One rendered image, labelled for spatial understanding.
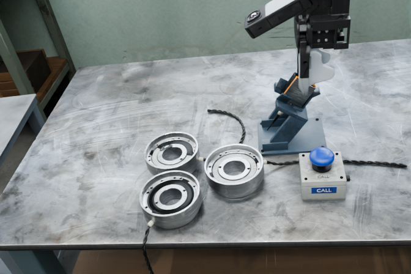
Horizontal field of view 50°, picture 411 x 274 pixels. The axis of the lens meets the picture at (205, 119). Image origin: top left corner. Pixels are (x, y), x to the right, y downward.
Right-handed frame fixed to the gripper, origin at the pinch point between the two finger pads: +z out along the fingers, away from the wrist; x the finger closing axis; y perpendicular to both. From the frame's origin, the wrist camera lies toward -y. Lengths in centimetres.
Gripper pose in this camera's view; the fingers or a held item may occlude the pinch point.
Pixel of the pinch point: (300, 84)
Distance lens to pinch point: 82.2
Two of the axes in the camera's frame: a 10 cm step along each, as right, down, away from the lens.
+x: 0.8, -6.2, 7.8
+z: 1.2, 7.8, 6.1
